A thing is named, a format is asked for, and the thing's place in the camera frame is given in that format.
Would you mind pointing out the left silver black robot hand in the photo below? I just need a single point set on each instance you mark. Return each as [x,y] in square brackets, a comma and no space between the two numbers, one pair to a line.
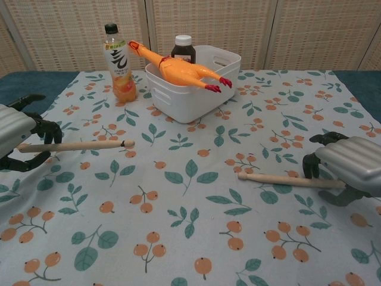
[12,125]

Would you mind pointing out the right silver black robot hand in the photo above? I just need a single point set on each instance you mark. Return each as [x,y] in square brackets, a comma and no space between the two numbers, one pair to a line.
[357,164]

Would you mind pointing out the wooden stick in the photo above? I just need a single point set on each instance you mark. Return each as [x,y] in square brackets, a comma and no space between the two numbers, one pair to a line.
[89,145]
[276,179]

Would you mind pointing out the dark blue table cover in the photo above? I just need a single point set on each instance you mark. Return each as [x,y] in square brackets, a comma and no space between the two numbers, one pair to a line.
[18,83]

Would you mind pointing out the bamboo folding screen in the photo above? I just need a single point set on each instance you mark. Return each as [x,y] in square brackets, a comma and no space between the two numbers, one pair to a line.
[59,29]

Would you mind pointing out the orange drink plastic bottle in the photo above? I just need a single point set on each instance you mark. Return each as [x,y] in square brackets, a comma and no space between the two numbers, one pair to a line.
[119,59]

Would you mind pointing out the white plastic storage bin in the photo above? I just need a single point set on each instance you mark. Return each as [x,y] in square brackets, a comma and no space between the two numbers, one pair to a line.
[178,104]

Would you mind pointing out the yellow rubber chicken toy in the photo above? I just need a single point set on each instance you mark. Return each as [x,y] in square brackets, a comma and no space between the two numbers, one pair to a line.
[178,71]

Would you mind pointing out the floral leaf fruit tablecloth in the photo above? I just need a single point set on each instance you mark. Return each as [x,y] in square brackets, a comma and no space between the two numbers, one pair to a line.
[190,238]

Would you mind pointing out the brown jar white cap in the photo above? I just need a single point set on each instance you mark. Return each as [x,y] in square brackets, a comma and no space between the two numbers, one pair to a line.
[182,50]

